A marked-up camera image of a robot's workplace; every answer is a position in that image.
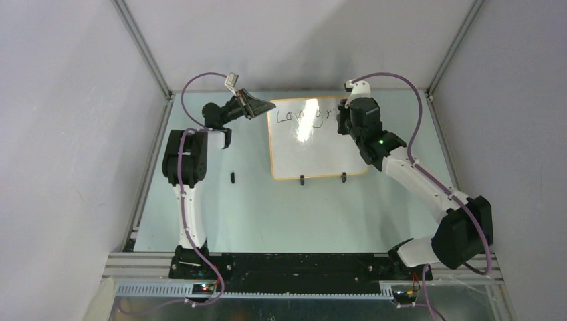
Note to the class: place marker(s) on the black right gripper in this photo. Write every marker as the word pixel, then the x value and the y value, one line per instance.
pixel 344 111

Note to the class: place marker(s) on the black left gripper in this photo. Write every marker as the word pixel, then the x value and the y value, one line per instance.
pixel 253 107

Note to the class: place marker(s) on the yellow framed whiteboard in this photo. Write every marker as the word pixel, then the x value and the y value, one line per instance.
pixel 304 140

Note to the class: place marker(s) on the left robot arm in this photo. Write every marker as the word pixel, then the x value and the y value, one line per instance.
pixel 184 165

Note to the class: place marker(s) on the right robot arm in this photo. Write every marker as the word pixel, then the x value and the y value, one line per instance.
pixel 464 224

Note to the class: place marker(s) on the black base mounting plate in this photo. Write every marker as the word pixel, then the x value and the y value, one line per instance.
pixel 293 273

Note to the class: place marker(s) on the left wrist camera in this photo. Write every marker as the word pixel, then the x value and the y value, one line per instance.
pixel 231 80

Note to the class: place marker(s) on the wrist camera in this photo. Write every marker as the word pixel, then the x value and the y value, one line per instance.
pixel 359 89
pixel 231 80

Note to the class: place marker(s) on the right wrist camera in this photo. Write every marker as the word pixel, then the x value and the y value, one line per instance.
pixel 359 89

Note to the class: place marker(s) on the aluminium frame rail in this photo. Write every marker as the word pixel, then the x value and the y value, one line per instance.
pixel 152 144

